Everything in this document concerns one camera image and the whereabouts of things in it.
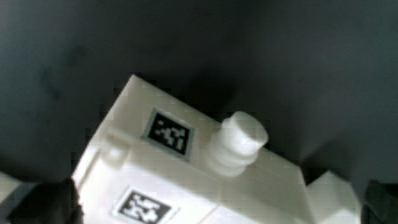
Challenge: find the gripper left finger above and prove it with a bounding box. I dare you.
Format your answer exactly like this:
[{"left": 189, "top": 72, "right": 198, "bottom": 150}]
[{"left": 4, "top": 179, "right": 84, "bottom": 224}]

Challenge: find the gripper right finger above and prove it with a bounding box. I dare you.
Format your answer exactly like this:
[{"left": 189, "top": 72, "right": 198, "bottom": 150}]
[{"left": 361, "top": 180, "right": 398, "bottom": 224}]

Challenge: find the white U-shaped frame fence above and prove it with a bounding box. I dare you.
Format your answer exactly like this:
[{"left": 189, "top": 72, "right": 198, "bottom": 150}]
[{"left": 0, "top": 172, "right": 36, "bottom": 216}]

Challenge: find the white cabinet body box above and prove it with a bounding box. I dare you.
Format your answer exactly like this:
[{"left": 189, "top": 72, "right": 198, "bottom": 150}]
[{"left": 308, "top": 171, "right": 361, "bottom": 224}]

